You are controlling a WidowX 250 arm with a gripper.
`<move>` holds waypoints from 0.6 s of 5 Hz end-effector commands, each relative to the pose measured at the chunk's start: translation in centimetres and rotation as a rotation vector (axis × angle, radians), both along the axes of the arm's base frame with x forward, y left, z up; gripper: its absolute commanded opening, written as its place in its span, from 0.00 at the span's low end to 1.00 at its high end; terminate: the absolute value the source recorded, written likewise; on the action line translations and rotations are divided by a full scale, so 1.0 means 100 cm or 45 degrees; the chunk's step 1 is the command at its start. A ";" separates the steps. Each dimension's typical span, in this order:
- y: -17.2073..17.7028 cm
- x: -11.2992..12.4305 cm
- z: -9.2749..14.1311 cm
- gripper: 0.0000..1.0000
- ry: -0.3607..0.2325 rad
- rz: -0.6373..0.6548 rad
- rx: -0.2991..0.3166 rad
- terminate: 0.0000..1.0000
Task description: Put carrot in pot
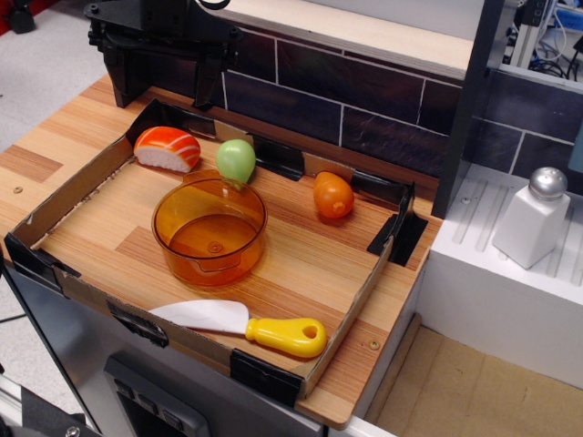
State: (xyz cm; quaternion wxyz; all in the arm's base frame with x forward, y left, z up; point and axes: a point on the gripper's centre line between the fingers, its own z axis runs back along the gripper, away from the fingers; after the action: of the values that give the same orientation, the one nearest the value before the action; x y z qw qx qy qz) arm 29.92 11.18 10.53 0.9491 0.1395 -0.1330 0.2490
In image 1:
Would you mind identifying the orange toy carrot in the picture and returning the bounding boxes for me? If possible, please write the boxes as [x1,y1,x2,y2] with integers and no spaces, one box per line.
[313,172,354,219]

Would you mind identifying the white salt shaker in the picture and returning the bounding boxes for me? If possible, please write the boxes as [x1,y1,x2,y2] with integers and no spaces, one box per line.
[492,167,570,269]

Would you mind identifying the light wooden shelf board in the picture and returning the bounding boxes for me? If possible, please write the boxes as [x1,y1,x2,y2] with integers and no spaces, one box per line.
[214,0,474,80]

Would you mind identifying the toy salmon sushi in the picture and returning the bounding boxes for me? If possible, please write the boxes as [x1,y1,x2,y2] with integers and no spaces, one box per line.
[134,126,201,173]

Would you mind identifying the transparent orange plastic pot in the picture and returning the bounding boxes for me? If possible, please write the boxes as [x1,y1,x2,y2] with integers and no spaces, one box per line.
[151,170,268,288]

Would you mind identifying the toy oven front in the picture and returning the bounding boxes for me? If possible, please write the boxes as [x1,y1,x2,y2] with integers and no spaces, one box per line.
[104,357,211,437]

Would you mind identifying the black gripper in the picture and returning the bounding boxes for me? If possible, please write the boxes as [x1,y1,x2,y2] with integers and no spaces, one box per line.
[84,1,243,107]

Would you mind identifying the cardboard fence with black tape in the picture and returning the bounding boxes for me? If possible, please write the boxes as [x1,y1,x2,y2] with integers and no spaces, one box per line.
[5,100,436,405]

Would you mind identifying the green toy pear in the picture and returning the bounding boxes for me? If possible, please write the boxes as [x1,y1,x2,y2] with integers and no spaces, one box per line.
[215,139,256,190]

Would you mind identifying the white toy sink counter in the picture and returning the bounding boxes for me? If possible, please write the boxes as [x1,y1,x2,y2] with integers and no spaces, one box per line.
[416,165,582,387]

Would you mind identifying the toy knife yellow handle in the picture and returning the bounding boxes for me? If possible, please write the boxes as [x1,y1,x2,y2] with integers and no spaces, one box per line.
[150,300,327,358]

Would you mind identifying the dark shelf post right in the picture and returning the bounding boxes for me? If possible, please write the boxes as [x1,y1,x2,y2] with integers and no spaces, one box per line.
[432,1,505,219]

